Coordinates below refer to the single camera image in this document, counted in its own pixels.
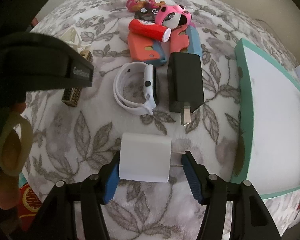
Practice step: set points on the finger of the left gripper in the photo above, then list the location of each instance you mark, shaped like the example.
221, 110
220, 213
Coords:
36, 61

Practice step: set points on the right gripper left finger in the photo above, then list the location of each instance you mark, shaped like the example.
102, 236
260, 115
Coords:
56, 217

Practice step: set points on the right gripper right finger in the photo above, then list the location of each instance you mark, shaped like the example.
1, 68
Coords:
250, 216

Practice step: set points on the white tower model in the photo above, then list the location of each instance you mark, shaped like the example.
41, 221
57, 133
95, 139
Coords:
72, 38

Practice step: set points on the white charger cube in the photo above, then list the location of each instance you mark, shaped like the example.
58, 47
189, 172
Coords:
147, 157

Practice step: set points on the white smartwatch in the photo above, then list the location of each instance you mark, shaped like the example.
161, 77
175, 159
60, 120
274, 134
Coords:
135, 88

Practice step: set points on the red glue bottle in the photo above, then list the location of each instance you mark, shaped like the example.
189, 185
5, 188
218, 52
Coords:
150, 30

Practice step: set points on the black power adapter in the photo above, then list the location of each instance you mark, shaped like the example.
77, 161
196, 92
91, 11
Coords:
185, 85

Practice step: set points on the person's hand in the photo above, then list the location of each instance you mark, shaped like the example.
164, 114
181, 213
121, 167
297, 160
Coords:
9, 189

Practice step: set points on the red printed packet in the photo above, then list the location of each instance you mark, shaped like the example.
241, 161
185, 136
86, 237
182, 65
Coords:
27, 206

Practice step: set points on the teal rimmed white tray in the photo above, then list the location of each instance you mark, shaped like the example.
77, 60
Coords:
269, 123

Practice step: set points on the pink puppy figurine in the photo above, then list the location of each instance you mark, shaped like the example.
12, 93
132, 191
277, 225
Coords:
137, 5

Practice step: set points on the black toy car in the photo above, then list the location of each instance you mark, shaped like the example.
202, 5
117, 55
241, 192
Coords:
145, 14

